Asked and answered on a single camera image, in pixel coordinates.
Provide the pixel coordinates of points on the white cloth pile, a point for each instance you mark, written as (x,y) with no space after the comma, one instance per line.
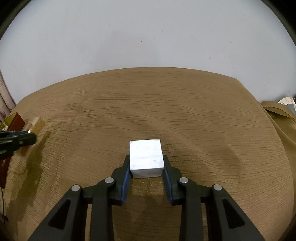
(289,102)

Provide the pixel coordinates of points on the brown tablecloth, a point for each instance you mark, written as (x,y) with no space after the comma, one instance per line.
(210,127)

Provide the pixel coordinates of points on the patterned beige curtain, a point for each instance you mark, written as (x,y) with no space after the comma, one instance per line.
(7,103)

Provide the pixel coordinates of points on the gold metal tin tray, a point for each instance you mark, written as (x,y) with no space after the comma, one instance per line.
(12,123)

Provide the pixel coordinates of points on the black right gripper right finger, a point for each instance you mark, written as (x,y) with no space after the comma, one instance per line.
(202,206)

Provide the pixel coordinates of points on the white striped small box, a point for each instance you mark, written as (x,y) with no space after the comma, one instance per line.
(146,158)

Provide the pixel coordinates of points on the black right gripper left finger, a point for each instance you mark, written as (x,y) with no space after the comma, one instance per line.
(67,219)

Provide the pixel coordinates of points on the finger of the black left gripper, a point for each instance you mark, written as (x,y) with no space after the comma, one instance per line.
(12,141)

